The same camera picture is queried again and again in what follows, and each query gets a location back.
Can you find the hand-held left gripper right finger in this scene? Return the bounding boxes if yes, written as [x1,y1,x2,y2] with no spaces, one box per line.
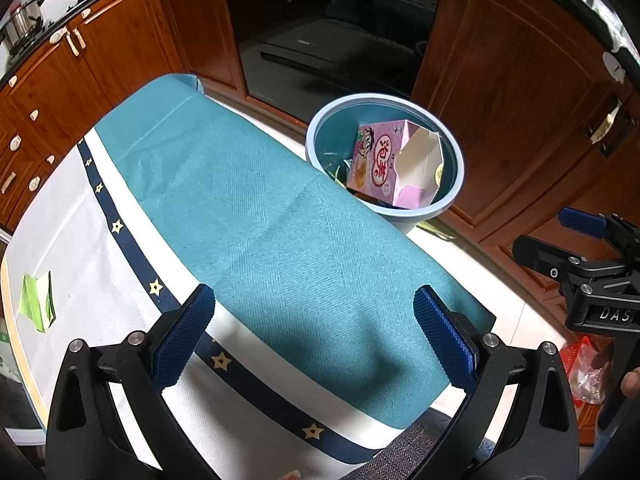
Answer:
[412,284,581,480]

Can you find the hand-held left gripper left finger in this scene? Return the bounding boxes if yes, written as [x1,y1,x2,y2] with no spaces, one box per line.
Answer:
[45,282,217,480]

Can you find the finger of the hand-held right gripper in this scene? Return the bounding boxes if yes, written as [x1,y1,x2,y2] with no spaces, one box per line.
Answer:
[511,234,583,286]
[557,206,640,261]

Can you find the pink carton box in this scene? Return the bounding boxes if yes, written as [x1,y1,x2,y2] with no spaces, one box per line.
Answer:
[345,117,446,209]

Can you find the light blue bin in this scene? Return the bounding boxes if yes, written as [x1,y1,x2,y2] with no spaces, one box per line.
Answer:
[305,92,466,235]

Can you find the person's right hand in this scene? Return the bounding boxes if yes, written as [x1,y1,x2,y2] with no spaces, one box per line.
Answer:
[619,364,640,402]

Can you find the red plastic bag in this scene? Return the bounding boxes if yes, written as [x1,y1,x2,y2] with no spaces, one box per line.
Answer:
[559,335,613,406]

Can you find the person's grey trousers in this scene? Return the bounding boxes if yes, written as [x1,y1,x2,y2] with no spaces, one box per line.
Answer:
[350,407,501,480]

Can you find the green husk strip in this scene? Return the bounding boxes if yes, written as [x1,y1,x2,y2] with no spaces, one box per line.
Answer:
[417,220,456,241]

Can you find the teal grey star tablecloth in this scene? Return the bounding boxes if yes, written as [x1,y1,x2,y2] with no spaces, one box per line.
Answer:
[0,74,496,466]

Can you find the green paper scrap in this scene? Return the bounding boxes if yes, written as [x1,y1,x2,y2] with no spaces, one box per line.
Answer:
[17,271,56,333]

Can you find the wooden kitchen cabinet with drawers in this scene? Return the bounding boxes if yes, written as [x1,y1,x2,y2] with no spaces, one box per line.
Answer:
[0,0,246,233]

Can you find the black built-in oven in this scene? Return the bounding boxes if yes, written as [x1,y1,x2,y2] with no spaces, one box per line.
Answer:
[222,0,448,126]

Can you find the steel cooking pot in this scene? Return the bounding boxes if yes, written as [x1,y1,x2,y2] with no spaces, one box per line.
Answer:
[0,0,43,48]

